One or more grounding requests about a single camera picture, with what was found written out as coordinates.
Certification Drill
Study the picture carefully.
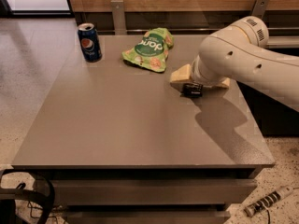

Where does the black rxbar chocolate bar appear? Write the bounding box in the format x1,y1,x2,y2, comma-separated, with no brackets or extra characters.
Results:
181,83,203,98

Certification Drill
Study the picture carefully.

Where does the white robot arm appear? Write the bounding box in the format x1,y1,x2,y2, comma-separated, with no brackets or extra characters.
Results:
170,16,299,111

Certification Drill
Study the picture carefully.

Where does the green snack bag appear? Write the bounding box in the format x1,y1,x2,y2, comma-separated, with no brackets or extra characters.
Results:
121,28,174,73

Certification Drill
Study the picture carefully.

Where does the blue pepsi can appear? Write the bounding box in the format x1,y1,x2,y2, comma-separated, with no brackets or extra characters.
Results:
78,23,102,63

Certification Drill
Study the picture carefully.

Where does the grey upper drawer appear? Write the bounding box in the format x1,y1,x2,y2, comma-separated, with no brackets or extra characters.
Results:
52,179,257,205

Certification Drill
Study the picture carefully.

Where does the grey drawer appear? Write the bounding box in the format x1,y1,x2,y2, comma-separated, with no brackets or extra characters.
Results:
52,179,257,205
66,211,231,224

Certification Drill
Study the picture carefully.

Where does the grey lower drawer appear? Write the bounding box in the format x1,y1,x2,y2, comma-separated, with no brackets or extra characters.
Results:
66,211,231,224

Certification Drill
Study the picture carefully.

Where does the right metal bracket post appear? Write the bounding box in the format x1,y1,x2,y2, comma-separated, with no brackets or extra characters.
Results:
250,0,270,19

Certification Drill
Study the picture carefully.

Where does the metal bracket post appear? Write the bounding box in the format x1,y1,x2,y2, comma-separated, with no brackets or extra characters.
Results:
250,0,270,19
110,0,127,35

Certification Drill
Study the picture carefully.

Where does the left metal bracket post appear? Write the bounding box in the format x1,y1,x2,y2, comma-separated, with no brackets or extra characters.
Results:
110,0,127,35

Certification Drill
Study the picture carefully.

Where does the horizontal metal rail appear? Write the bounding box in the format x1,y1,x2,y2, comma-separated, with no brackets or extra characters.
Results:
96,27,219,35

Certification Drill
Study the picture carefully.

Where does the black cable loop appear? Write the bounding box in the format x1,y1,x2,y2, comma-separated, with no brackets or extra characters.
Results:
0,170,56,224

